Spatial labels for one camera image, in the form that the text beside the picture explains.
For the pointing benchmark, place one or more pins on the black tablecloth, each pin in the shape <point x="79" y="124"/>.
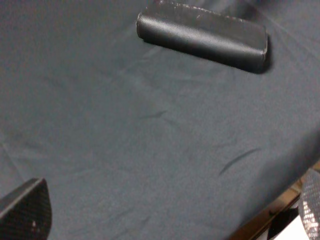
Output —
<point x="141" y="142"/>

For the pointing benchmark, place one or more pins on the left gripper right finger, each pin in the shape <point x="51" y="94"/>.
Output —
<point x="309" y="204"/>

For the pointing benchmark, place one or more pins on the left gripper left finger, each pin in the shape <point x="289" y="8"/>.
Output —
<point x="26" y="212"/>

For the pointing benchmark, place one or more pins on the black leather case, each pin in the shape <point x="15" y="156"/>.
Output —
<point x="204" y="33"/>

